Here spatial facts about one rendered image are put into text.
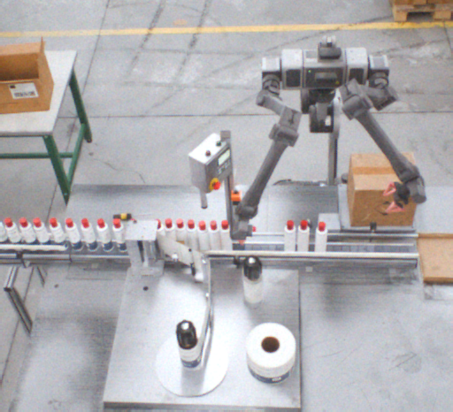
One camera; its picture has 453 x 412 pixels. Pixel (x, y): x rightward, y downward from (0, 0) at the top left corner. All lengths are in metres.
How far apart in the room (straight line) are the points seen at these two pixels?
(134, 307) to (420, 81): 3.31
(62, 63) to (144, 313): 2.13
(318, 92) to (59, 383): 1.76
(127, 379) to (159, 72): 3.32
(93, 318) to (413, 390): 1.42
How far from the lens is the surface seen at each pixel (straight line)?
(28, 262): 3.50
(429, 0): 6.28
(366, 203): 3.30
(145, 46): 6.07
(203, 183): 2.94
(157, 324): 3.09
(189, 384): 2.92
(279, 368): 2.80
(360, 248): 3.30
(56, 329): 3.24
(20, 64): 4.50
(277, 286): 3.16
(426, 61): 5.88
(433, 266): 3.36
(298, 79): 3.28
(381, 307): 3.19
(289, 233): 3.14
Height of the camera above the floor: 3.49
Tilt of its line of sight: 47 degrees down
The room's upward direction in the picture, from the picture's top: 5 degrees counter-clockwise
